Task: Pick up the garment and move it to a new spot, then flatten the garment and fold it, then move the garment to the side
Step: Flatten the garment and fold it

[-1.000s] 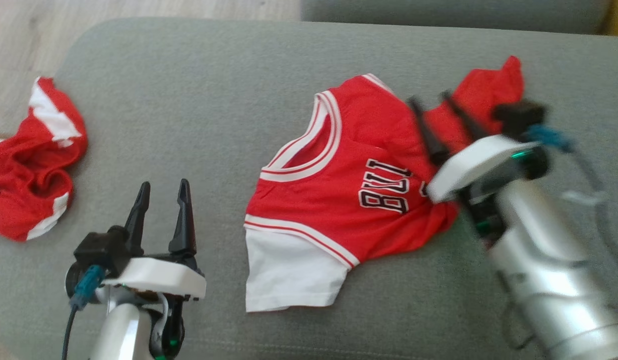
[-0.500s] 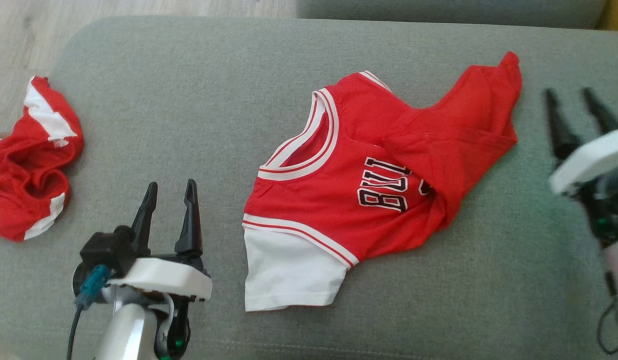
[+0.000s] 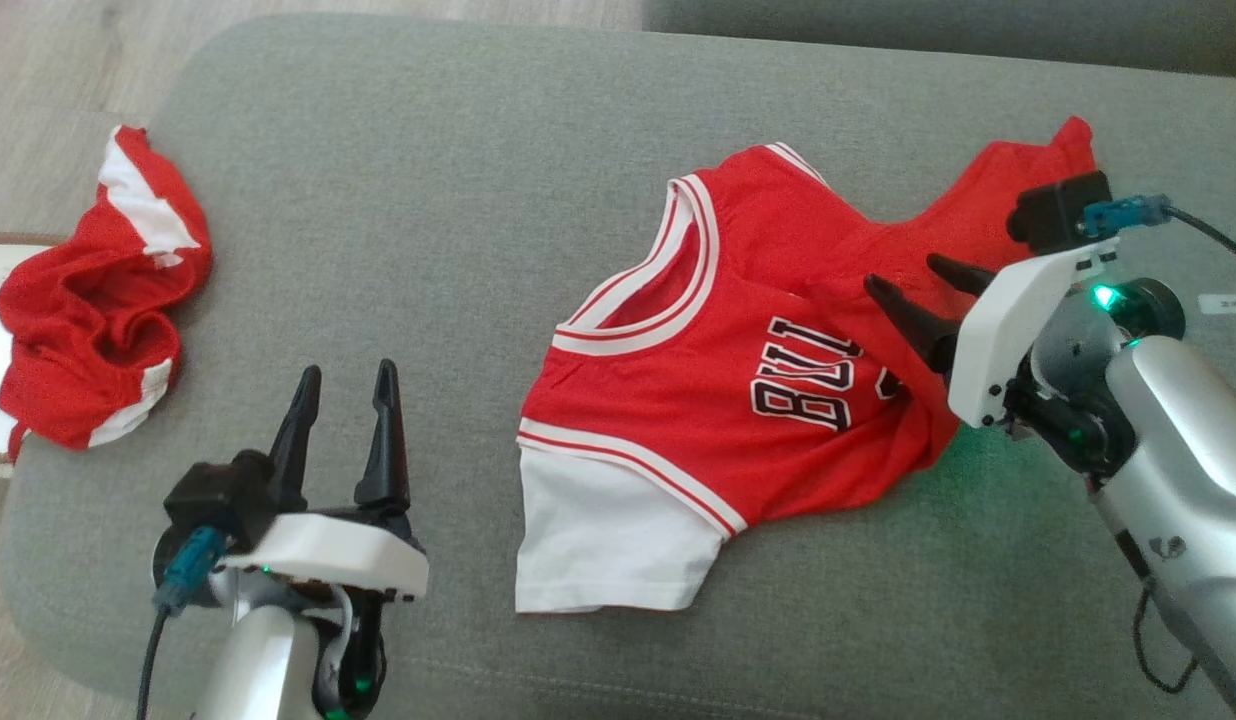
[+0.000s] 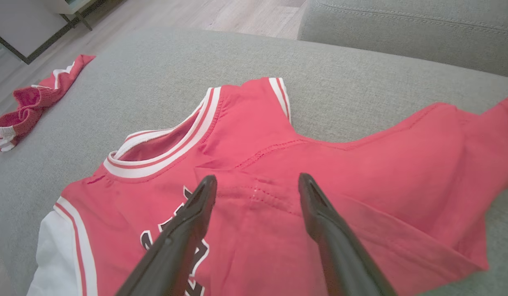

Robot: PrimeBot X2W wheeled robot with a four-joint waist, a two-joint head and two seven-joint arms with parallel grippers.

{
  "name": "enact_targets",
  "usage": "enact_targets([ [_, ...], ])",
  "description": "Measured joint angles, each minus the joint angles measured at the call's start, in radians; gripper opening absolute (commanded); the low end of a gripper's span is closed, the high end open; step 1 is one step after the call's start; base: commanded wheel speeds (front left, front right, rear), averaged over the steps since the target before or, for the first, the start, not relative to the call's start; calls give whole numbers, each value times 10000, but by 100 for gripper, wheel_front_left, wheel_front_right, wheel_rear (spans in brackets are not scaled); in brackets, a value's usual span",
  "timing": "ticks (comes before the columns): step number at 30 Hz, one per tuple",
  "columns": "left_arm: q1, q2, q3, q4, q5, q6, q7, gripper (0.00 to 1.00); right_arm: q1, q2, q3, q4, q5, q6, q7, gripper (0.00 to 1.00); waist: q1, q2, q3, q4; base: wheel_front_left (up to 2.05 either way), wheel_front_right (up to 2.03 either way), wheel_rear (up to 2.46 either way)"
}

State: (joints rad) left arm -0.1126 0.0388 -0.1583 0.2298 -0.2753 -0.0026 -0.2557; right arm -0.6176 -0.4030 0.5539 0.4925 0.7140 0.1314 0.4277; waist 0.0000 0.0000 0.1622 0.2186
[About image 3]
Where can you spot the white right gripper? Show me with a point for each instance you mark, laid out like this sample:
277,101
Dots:
1008,330

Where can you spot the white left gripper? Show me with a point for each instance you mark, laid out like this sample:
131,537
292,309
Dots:
328,555

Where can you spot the red white basketball jersey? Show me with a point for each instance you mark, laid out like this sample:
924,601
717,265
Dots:
678,400

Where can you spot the red shorts with white stripes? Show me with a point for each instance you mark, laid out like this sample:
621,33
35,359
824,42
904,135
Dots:
88,320

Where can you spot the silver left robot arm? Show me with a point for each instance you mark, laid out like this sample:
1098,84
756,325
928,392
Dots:
253,670

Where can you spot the grey fabric sofa seat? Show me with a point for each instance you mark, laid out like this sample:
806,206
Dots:
478,250

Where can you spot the grey fabric sofa cushion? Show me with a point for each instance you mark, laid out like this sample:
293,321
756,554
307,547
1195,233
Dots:
978,30

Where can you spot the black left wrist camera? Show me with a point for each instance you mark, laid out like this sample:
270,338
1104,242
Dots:
213,495

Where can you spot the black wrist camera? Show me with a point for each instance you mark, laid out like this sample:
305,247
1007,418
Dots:
1053,210
213,495

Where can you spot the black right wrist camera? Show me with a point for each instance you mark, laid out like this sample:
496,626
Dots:
1053,210

